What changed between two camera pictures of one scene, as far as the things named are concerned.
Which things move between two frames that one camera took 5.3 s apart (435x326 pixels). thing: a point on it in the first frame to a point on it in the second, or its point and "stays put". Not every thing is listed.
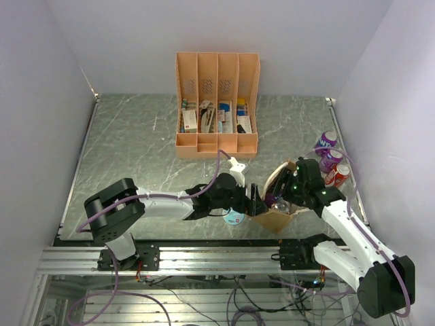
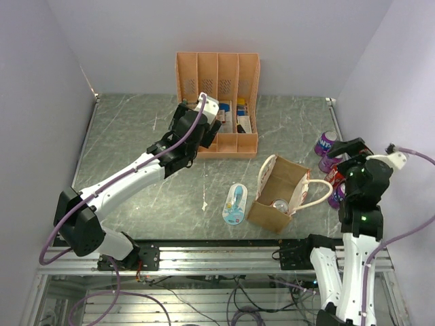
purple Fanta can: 327,139 stays put
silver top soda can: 283,206 stays put
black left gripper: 253,207 to 209,132
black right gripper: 286,176 to 340,147
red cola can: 337,174 stays put
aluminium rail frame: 175,261 stays put
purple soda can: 269,199 to 337,195
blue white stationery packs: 225,117 stays put
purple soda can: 333,157 stays put
